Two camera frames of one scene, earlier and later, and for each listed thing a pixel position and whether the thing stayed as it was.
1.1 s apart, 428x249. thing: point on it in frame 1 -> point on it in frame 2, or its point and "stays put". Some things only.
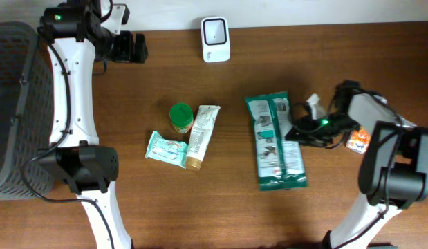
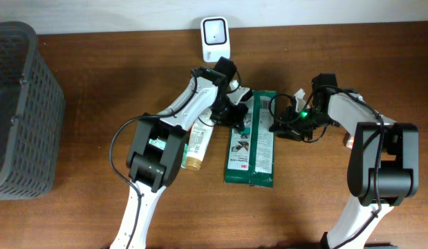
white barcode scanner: [216, 40] stays put
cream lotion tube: [202, 129] stays put
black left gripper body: [119, 48] -> [227, 111]
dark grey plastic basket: [23, 111] stays put
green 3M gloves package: [280, 160] -> [250, 151]
